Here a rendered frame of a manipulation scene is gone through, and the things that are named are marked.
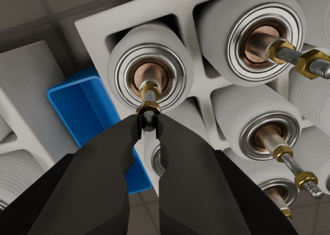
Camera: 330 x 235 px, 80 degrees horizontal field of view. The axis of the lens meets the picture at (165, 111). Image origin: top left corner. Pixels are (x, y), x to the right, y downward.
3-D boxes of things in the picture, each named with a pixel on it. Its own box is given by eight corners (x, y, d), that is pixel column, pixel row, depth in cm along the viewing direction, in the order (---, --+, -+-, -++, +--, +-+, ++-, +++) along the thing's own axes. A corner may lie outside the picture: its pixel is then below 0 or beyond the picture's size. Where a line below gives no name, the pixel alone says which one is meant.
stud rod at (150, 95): (151, 91, 20) (149, 135, 13) (143, 85, 20) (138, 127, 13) (157, 84, 20) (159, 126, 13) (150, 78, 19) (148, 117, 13)
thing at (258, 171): (261, 127, 47) (315, 191, 31) (230, 152, 50) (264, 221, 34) (234, 104, 44) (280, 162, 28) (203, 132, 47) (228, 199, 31)
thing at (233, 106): (197, 102, 43) (221, 161, 27) (208, 59, 38) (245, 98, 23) (238, 108, 44) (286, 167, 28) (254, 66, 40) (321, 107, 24)
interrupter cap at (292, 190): (304, 190, 31) (308, 194, 30) (265, 215, 34) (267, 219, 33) (277, 168, 29) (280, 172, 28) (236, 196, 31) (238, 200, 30)
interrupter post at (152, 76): (166, 77, 21) (168, 89, 18) (151, 93, 22) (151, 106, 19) (150, 63, 21) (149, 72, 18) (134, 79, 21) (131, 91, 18)
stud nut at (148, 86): (150, 104, 19) (150, 108, 18) (136, 93, 18) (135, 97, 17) (164, 89, 18) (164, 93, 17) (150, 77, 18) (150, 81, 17)
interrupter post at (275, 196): (281, 192, 31) (294, 212, 28) (268, 200, 32) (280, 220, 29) (272, 186, 30) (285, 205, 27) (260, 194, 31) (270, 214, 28)
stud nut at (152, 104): (149, 125, 15) (149, 132, 15) (132, 113, 15) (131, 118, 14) (166, 108, 15) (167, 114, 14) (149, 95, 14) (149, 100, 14)
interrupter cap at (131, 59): (200, 76, 21) (201, 78, 21) (153, 121, 24) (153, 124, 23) (147, 24, 19) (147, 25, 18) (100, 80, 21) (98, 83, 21)
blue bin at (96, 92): (68, 70, 45) (41, 91, 35) (113, 56, 44) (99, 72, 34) (120, 163, 59) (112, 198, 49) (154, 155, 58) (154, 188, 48)
